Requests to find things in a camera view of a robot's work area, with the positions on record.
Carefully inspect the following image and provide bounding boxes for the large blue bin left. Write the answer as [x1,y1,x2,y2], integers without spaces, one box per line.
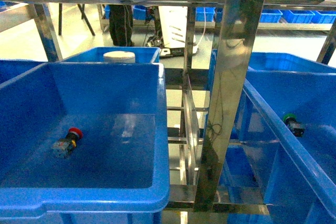
[1,62,170,223]

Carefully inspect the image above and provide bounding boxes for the green push button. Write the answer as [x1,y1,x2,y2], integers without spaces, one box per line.
[282,113,306,137]

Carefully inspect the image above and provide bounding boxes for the large blue bin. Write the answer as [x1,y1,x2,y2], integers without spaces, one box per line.
[206,52,335,223]
[1,62,170,223]

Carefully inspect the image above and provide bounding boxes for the person in green shirt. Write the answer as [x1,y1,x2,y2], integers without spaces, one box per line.
[109,5,134,47]

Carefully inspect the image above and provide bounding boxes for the white round lid container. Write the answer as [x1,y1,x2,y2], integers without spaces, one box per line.
[103,51,135,63]

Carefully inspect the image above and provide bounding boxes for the blue bin behind left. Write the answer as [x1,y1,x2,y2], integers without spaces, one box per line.
[63,47,160,63]

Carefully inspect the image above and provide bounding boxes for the red emergency stop button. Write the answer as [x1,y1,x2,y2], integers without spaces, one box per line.
[51,127,83,158]

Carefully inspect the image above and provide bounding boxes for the steel roller shelf rack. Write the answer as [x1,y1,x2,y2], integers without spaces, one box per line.
[0,0,336,216]

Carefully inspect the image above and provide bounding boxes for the large blue bin right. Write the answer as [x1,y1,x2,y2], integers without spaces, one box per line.
[206,52,335,223]

